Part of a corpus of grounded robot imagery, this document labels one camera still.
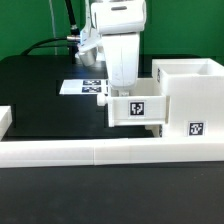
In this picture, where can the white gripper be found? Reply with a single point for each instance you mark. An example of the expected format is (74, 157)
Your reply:
(122, 58)

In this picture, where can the marker sheet on table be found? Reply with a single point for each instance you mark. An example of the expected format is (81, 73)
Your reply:
(84, 86)

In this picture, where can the white drawer cabinet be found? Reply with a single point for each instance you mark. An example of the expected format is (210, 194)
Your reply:
(195, 96)

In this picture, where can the grey camera on gripper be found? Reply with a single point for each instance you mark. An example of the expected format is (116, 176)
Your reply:
(119, 16)

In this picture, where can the white drawer box front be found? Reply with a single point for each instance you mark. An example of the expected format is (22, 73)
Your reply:
(155, 129)

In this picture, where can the white fence front wall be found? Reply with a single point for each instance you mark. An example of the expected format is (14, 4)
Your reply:
(110, 151)

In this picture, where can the white drawer box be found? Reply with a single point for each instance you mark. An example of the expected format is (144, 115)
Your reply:
(155, 129)
(144, 106)

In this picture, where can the white fence wall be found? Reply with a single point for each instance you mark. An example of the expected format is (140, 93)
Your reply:
(110, 151)
(5, 120)

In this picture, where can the white fence left wall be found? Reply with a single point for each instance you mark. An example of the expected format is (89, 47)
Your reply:
(5, 120)

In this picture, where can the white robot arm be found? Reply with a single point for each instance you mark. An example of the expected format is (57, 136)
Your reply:
(91, 46)

